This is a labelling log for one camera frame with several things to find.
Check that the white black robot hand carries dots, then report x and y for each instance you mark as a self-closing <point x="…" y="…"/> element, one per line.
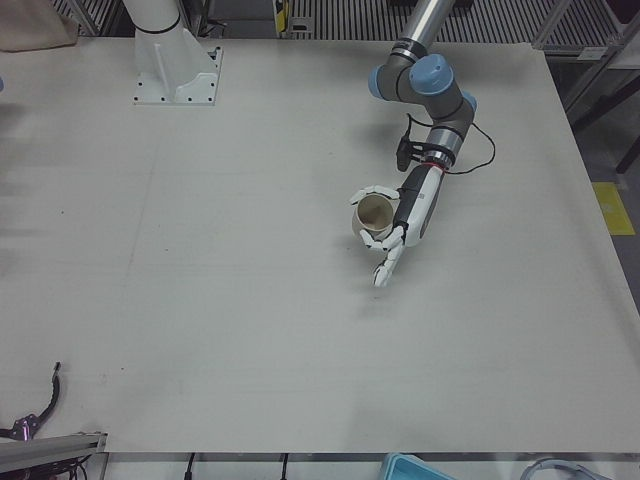
<point x="422" y="210"/>

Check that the beige paper cup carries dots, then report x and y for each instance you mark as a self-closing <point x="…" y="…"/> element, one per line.
<point x="375" y="215"/>

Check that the UR5e robot arm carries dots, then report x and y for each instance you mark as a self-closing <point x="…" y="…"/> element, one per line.
<point x="430" y="75"/>

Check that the yellow floor sticker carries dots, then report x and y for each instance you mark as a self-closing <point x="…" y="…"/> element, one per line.
<point x="614" y="207"/>

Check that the striped roller conveyor rack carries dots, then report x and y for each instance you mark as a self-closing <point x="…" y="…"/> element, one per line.
<point x="350" y="20"/>

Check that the metal rack with label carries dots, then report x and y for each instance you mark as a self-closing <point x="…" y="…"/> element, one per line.
<point x="585" y="47"/>

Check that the blue plastic bin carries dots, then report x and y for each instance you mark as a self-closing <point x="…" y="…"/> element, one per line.
<point x="405" y="470"/>

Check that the beige cloth curtain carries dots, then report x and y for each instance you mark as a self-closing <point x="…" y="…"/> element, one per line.
<point x="30" y="25"/>

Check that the aluminium extrusion bar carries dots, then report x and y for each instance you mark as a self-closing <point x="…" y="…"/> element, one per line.
<point x="50" y="445"/>

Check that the purple lit clamp base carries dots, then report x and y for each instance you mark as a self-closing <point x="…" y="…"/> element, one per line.
<point x="22" y="429"/>

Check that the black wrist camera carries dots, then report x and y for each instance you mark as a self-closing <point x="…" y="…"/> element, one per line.
<point x="402" y="152"/>

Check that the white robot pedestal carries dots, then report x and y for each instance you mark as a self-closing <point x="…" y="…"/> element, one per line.
<point x="170" y="75"/>

